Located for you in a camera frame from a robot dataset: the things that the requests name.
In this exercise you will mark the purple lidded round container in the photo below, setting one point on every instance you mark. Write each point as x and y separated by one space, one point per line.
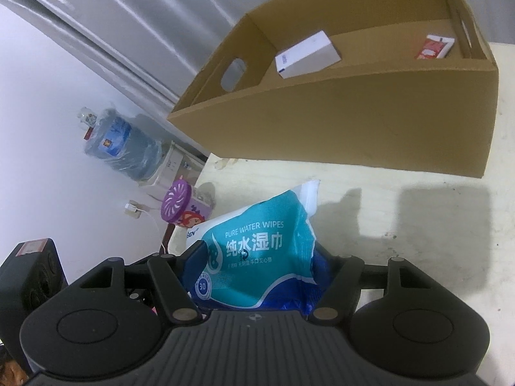
179 201

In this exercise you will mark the blue wet wipes pack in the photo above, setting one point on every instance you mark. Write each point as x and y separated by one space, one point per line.
257 249

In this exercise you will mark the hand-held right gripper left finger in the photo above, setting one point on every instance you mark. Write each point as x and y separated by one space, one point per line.
196 259

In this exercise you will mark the brown cardboard box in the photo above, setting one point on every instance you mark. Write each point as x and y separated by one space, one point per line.
342 120

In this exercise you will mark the white water dispenser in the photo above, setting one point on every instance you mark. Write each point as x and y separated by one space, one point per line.
177 165

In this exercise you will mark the white wall charger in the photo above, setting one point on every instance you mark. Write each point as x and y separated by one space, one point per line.
132 209

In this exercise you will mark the blue water jug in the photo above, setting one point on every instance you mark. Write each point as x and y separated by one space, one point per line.
120 144

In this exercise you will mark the grey curtain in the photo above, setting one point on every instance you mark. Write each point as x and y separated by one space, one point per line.
141 24

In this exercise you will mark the white rectangular box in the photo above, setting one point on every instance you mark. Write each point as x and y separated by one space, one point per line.
308 54

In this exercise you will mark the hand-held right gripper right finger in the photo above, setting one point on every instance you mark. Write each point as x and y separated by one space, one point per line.
342 277

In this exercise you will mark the red and white packet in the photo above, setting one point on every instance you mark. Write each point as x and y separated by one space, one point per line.
434 46

